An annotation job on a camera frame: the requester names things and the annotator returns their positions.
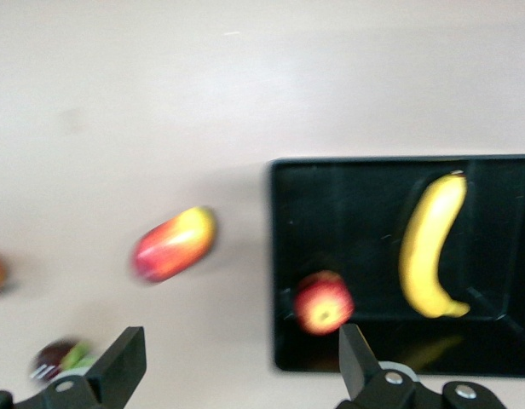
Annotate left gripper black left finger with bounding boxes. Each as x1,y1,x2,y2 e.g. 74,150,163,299
43,326,147,409

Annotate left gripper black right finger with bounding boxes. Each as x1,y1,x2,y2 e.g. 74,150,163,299
337,323,418,409

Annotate red yellow apple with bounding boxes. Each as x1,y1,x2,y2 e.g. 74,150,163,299
292,270,356,336

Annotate yellow banana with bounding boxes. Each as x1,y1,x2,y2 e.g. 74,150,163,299
398,170,472,320

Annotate black plastic box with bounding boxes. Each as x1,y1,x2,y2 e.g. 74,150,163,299
268,153,525,376

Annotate dark purple mangosteen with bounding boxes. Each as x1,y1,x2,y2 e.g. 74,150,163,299
30,338,100,383

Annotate red yellow mango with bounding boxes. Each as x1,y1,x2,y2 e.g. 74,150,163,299
132,205,217,285

